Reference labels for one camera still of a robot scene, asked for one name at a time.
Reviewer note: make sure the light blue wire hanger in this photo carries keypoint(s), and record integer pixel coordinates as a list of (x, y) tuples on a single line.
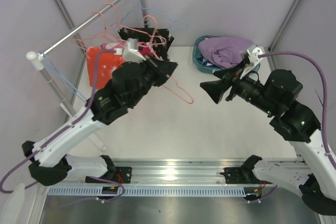
[(47, 62)]

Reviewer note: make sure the metal clothes rack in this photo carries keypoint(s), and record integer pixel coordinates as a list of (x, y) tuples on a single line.
[(36, 60)]

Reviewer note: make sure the white slotted cable duct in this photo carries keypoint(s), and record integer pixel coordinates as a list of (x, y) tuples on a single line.
[(147, 191)]

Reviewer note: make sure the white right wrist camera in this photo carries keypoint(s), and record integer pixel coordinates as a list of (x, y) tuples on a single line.
[(251, 59)]

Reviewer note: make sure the aluminium mounting rail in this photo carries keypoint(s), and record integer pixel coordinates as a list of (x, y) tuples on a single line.
[(156, 172)]

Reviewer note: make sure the pink hanger of orange trousers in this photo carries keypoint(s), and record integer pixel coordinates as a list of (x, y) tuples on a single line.
[(170, 77)]

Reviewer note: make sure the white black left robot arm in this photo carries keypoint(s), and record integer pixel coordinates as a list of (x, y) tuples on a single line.
[(50, 161)]

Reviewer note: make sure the black white trousers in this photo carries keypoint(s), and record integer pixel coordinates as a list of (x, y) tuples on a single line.
[(161, 50)]

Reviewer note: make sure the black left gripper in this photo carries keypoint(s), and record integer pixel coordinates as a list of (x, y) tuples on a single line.
[(159, 71)]

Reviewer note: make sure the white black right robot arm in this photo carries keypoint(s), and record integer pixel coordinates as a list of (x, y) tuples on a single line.
[(293, 121)]

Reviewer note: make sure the pink patterned trousers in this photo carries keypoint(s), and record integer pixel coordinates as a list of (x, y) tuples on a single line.
[(115, 45)]

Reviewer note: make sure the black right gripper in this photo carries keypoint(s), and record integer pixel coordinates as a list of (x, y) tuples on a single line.
[(228, 87)]

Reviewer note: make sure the purple trousers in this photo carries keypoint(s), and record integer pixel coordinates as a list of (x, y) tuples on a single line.
[(225, 51)]

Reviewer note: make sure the pink hanger of black trousers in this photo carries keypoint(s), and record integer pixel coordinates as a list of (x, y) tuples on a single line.
[(162, 39)]

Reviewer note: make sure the orange trousers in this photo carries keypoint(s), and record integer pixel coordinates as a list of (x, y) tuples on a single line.
[(108, 62)]

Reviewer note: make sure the teal plastic basin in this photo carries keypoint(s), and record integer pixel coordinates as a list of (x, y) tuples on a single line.
[(202, 61)]

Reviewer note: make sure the blue white patterned trousers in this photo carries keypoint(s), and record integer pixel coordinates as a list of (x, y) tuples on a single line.
[(207, 63)]

